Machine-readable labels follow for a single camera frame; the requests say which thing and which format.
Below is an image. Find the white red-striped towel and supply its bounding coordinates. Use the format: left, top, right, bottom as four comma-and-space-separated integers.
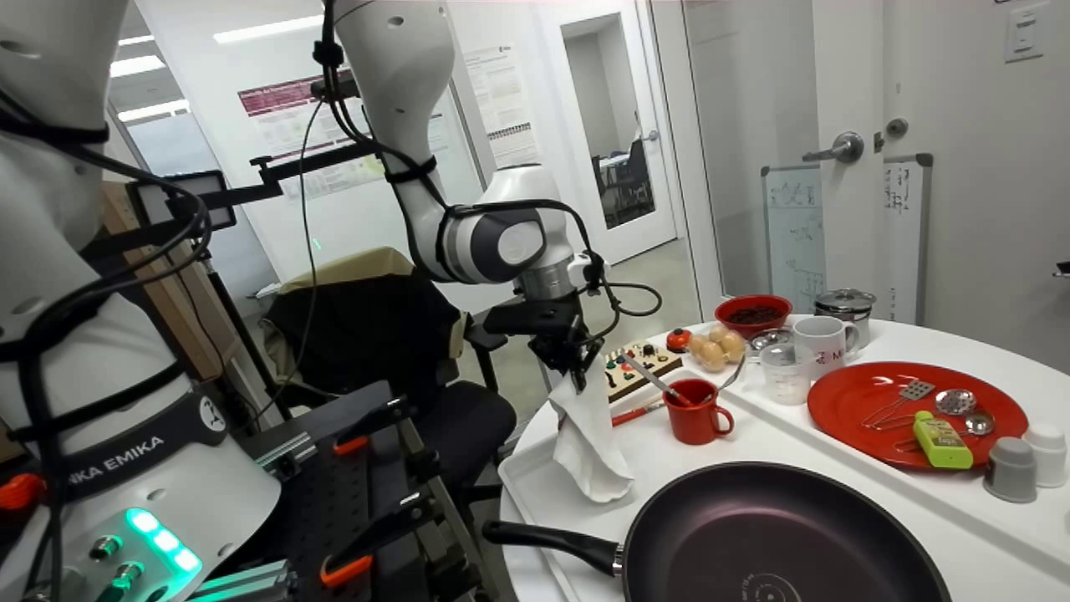
544, 375, 636, 509

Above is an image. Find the clear drinking glass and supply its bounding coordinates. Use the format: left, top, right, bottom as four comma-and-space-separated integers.
758, 350, 811, 408

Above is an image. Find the black robot table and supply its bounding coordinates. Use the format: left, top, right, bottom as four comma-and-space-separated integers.
187, 377, 514, 602

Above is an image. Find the fluorescent ceiling light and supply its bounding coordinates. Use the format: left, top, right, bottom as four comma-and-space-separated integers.
115, 96, 194, 127
106, 50, 167, 79

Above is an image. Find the white light switch plate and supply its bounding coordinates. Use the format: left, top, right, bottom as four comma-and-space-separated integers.
1000, 0, 1049, 68

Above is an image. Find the wooden board with coloured pieces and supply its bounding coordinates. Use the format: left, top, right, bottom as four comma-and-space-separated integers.
601, 339, 687, 408

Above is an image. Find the silver metal utensil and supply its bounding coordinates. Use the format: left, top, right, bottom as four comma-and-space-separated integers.
641, 366, 692, 410

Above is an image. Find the white door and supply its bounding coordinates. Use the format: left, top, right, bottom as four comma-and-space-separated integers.
683, 0, 885, 327

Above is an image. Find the white ceramic mug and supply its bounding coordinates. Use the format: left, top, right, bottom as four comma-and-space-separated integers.
786, 310, 862, 377

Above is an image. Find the black fabric bundle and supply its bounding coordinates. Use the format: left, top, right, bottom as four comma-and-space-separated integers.
264, 271, 465, 404

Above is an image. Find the black padded chair seat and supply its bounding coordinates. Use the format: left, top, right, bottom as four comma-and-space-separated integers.
415, 377, 519, 478

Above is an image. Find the red bowl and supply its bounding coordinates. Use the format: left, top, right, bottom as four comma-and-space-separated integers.
711, 291, 795, 343

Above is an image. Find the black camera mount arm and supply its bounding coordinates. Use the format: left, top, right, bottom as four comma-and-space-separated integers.
247, 136, 389, 189

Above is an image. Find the red cup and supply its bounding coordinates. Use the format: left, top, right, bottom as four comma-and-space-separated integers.
661, 375, 738, 449

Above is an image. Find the silver door lever handle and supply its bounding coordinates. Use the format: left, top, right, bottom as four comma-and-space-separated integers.
799, 130, 866, 167

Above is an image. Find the orange-handled black clamp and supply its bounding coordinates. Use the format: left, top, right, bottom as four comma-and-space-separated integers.
0, 472, 51, 516
327, 394, 429, 460
313, 489, 444, 596

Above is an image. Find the dark frying pan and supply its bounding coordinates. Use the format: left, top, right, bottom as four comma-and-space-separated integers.
480, 458, 952, 602

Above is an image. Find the lime green small package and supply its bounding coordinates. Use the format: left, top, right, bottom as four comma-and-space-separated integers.
909, 408, 977, 472

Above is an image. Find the steel canister with lid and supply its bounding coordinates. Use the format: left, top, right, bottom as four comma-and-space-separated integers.
811, 283, 879, 327

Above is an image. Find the pink wall sign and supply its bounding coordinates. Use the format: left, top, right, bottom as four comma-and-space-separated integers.
234, 72, 327, 121

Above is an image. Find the thin red stick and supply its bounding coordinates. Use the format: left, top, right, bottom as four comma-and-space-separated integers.
609, 402, 668, 430

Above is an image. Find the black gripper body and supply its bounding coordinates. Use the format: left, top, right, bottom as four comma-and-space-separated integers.
480, 291, 596, 362

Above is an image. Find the grey ribbed block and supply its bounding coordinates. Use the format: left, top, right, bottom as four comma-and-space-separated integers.
243, 428, 325, 482

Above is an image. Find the small leaning whiteboard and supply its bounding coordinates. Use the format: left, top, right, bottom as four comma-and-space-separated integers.
879, 149, 933, 327
758, 163, 829, 318

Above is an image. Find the red round plate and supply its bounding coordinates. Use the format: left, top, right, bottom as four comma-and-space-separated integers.
805, 358, 1031, 478

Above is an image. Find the small white cup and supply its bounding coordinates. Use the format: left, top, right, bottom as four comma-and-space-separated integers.
982, 436, 1039, 506
1023, 425, 1070, 490

